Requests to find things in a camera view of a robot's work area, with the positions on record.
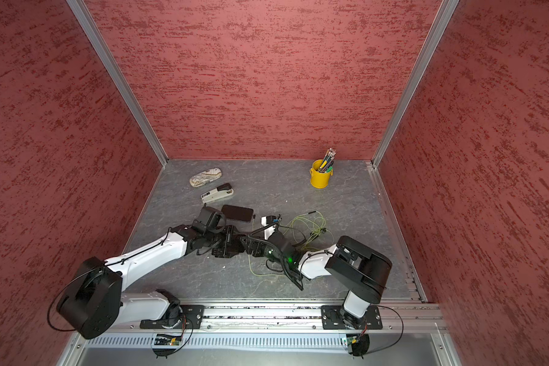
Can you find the yellow pen cup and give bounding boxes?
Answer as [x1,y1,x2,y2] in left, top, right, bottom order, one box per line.
[310,160,333,189]

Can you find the left circuit board with cable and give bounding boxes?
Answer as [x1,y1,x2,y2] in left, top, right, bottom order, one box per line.
[152,316,194,358]

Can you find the circuit board with cable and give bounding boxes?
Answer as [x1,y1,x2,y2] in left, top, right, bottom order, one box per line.
[152,316,194,358]
[345,305,406,358]

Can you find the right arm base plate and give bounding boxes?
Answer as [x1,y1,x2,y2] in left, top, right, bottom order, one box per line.
[320,305,383,330]

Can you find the right circuit board with cable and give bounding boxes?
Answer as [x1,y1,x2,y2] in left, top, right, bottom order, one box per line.
[345,305,406,358]

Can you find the aluminium front rail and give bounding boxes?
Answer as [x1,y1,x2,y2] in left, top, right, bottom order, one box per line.
[75,299,447,334]

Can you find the white black stapler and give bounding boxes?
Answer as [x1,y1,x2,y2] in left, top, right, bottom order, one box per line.
[201,183,234,204]

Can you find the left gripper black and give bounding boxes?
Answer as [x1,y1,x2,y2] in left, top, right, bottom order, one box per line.
[203,225,242,259]

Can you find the patterned glasses case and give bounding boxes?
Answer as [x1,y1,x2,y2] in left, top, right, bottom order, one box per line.
[189,168,223,188]

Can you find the blue-edged smartphone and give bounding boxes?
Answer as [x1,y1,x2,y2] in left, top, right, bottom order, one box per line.
[221,204,254,223]

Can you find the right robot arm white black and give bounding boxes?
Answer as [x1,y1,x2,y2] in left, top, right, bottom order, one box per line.
[240,230,393,329]

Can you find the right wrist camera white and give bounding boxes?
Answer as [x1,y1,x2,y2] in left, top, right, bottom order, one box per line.
[261,215,281,240]

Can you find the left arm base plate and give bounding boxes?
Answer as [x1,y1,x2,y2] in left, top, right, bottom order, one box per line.
[140,305,205,330]

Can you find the pens in cup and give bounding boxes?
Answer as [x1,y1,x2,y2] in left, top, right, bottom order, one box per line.
[317,148,336,173]

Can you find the purple-edged smartphone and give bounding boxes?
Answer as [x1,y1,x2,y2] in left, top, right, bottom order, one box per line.
[224,225,246,258]

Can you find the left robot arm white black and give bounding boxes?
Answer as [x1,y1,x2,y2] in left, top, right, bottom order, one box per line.
[47,207,246,339]

